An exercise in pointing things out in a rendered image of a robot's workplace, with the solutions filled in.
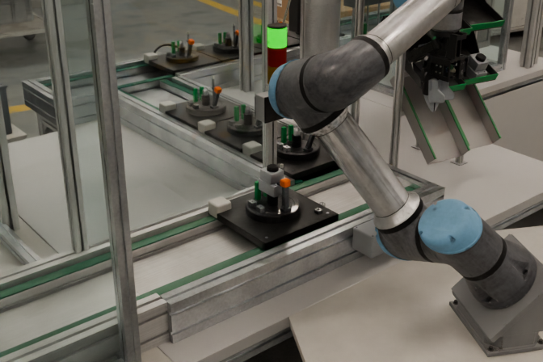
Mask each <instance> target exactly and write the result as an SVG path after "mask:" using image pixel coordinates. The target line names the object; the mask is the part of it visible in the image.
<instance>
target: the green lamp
mask: <svg viewBox="0 0 543 362"><path fill-rule="evenodd" d="M267 46H268V47H269V48H285V47H286V46H287V27H286V28H283V29H271V28H269V27H267Z"/></svg>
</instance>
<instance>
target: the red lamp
mask: <svg viewBox="0 0 543 362"><path fill-rule="evenodd" d="M285 63H287V46H286V47H285V48H269V47H267V65H268V66H270V67H275V68H278V67H280V66H281V65H283V64H285Z"/></svg>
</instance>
